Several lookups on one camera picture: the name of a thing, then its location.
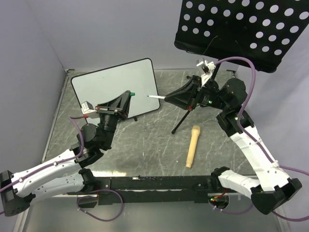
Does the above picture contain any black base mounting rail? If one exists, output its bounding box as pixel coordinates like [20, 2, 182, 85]
[78, 175, 225, 208]

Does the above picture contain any white marker pen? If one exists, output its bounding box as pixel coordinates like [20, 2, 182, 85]
[147, 95, 166, 100]

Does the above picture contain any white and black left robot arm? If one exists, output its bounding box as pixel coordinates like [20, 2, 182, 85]
[0, 90, 135, 217]

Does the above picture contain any black perforated music stand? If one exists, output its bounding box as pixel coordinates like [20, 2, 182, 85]
[170, 0, 309, 134]

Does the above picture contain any white whiteboard with black frame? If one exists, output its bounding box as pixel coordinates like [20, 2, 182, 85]
[71, 58, 160, 118]

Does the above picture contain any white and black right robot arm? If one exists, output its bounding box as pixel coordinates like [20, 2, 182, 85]
[164, 75, 302, 215]

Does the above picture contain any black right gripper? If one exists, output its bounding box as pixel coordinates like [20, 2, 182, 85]
[164, 75, 229, 111]

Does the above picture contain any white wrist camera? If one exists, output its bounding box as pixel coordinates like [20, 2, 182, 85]
[81, 101, 99, 119]
[196, 58, 216, 85]

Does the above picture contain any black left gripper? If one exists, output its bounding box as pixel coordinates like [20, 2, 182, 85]
[95, 91, 131, 149]

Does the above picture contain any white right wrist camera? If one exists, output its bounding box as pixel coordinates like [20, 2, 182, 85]
[196, 58, 216, 85]

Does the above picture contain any beige microphone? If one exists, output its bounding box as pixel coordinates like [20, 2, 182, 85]
[185, 125, 201, 168]

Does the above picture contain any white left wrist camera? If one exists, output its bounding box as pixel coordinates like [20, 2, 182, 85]
[81, 101, 99, 119]

